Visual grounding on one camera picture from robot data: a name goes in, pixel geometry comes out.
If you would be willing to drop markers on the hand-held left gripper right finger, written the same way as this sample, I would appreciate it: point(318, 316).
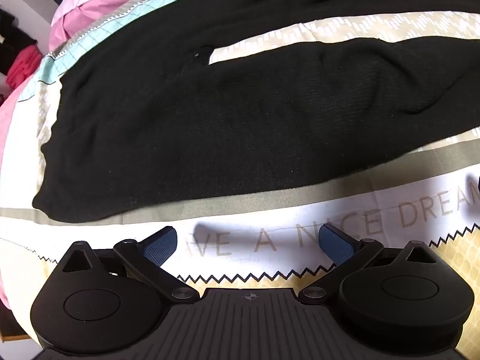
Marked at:
point(335, 245)

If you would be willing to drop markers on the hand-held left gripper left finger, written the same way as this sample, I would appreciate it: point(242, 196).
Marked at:
point(161, 246)

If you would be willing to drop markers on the black pants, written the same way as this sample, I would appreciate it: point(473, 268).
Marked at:
point(225, 120)

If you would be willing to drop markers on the patterned bed quilt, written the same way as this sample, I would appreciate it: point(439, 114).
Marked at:
point(262, 210)

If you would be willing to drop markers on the pile of red clothes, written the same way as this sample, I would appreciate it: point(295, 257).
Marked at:
point(23, 68)

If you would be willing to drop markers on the pink floral bed sheet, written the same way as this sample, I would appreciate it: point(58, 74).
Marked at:
point(97, 3)

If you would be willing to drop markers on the black hanging clothes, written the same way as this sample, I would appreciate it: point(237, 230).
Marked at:
point(13, 33)

